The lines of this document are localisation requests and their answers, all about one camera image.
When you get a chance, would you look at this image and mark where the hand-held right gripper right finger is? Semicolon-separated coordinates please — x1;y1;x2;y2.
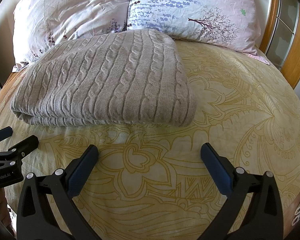
200;142;284;240

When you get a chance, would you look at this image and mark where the beige cable knit sweater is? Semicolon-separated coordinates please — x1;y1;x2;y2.
10;29;198;127

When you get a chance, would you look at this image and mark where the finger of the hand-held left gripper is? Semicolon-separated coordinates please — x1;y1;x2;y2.
0;127;13;144
0;135;39;167

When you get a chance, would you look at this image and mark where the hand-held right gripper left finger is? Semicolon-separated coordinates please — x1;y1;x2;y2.
16;144;99;240

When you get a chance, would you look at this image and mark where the pink floral pillow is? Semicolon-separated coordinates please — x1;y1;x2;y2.
12;0;133;72

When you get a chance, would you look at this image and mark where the yellow patterned bed sheet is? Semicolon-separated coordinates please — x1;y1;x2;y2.
0;40;300;240

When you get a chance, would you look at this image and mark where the tree print pillow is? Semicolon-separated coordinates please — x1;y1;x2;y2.
126;0;270;65

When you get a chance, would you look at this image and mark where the person's left hand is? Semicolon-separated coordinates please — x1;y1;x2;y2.
0;187;12;233

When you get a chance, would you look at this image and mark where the wooden headboard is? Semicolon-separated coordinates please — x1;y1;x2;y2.
259;0;300;89

